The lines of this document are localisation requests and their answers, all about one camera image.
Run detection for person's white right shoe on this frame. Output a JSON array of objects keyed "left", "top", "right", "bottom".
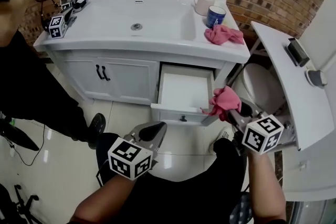
[{"left": 208, "top": 125, "right": 234, "bottom": 155}]

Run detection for black floor cable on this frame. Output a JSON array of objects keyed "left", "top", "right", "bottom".
[{"left": 12, "top": 123, "right": 46, "bottom": 166}]

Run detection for white toilet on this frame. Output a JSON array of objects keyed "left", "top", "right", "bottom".
[{"left": 232, "top": 62, "right": 299, "bottom": 150}]

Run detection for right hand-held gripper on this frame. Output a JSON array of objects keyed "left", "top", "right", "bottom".
[{"left": 226, "top": 102, "right": 285, "bottom": 156}]

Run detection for person's right forearm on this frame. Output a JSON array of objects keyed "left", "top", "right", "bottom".
[{"left": 246, "top": 151, "right": 287, "bottom": 224}]

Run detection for white mug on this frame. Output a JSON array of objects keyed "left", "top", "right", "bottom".
[{"left": 193, "top": 0, "right": 216, "bottom": 17}]

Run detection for black office chair base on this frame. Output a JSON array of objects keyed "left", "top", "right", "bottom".
[{"left": 0, "top": 183, "right": 40, "bottom": 224}]

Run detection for grey white small holder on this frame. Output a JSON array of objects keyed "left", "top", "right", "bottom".
[{"left": 304, "top": 65, "right": 328, "bottom": 87}]

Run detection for white vanity cabinet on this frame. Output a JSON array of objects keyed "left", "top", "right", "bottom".
[{"left": 46, "top": 49, "right": 237, "bottom": 111}]

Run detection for white drawer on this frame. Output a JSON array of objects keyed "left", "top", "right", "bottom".
[{"left": 150, "top": 61, "right": 217, "bottom": 126}]

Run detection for black box device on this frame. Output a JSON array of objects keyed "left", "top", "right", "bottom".
[{"left": 285, "top": 37, "right": 310, "bottom": 68}]

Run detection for white ceramic sink top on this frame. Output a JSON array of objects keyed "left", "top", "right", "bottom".
[{"left": 33, "top": 0, "right": 251, "bottom": 64}]

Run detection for person's left forearm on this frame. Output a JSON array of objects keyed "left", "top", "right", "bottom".
[{"left": 70, "top": 174, "right": 137, "bottom": 224}]

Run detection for pink cloth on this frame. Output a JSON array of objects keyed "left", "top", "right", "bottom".
[
  {"left": 204, "top": 24, "right": 245, "bottom": 46},
  {"left": 199, "top": 86, "right": 242, "bottom": 122}
]

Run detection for person's black trousers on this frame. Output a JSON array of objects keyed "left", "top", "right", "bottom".
[{"left": 96, "top": 132, "right": 250, "bottom": 224}]

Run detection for black cabinet door handle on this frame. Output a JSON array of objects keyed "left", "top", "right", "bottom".
[
  {"left": 95, "top": 64, "right": 104, "bottom": 81},
  {"left": 101, "top": 65, "right": 111, "bottom": 82}
]

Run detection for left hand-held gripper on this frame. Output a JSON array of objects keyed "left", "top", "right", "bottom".
[{"left": 107, "top": 120, "right": 169, "bottom": 182}]

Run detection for blue cup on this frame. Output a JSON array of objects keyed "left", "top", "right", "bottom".
[{"left": 205, "top": 5, "right": 227, "bottom": 29}]

